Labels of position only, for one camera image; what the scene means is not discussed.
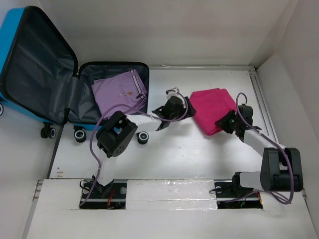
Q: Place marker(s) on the pink cloth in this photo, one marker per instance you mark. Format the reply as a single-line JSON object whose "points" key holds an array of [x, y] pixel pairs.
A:
{"points": [[211, 105]]}

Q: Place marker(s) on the purple shirt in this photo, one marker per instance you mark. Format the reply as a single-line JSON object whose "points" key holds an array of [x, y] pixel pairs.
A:
{"points": [[126, 88]]}

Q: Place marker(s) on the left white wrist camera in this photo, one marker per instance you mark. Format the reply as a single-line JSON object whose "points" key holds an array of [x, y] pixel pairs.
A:
{"points": [[174, 92]]}

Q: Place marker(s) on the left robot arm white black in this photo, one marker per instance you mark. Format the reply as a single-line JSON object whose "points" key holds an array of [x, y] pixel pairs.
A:
{"points": [[116, 133]]}

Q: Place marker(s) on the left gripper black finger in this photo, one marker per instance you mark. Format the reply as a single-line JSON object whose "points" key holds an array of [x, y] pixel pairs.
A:
{"points": [[191, 111], [159, 111]]}

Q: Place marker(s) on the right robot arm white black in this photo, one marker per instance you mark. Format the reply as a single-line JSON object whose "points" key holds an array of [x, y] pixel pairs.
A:
{"points": [[281, 168]]}

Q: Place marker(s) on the aluminium frame rail right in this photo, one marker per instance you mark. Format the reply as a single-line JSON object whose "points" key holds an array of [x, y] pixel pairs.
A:
{"points": [[268, 127]]}

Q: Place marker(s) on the blue kids suitcase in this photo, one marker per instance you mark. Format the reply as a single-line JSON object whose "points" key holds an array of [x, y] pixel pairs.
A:
{"points": [[40, 75]]}

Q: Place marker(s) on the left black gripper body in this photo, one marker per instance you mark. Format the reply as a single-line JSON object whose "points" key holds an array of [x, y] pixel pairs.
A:
{"points": [[181, 114]]}

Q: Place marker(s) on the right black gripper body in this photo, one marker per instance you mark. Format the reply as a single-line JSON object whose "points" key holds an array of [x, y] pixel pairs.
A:
{"points": [[238, 123]]}

